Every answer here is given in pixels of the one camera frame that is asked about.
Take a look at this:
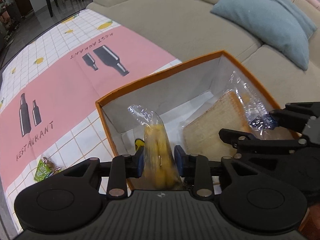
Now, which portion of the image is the beige sofa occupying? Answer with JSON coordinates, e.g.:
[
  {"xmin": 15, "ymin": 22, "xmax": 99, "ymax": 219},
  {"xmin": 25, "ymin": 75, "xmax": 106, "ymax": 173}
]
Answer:
[{"xmin": 88, "ymin": 0, "xmax": 319, "ymax": 106}]

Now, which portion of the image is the sponge cake slice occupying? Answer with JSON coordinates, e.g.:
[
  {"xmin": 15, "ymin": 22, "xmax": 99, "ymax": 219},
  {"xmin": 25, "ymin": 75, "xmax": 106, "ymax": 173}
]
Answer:
[{"xmin": 179, "ymin": 70, "xmax": 278, "ymax": 162}]

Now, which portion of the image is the orange storage box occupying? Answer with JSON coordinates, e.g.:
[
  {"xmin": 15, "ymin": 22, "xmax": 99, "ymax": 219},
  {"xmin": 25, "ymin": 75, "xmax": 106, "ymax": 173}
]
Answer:
[{"xmin": 94, "ymin": 49, "xmax": 303, "ymax": 193}]

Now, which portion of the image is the yellow ring snack bag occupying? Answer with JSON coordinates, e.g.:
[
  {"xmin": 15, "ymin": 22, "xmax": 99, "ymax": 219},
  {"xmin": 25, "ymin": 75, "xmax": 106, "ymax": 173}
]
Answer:
[{"xmin": 128, "ymin": 105, "xmax": 182, "ymax": 190}]

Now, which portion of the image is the light blue cushion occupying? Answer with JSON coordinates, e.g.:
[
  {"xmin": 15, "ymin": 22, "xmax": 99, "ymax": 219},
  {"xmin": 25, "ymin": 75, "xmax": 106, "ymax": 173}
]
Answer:
[{"xmin": 210, "ymin": 0, "xmax": 317, "ymax": 71}]

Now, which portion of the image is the pink white patterned tablecloth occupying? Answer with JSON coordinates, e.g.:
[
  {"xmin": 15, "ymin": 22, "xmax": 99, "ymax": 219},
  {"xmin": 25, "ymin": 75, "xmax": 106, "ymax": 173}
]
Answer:
[{"xmin": 1, "ymin": 9, "xmax": 180, "ymax": 232}]

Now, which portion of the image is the green raisin snack bag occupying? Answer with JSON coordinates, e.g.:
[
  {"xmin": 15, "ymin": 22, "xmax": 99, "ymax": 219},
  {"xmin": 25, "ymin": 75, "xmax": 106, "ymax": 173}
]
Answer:
[{"xmin": 34, "ymin": 157, "xmax": 63, "ymax": 183}]

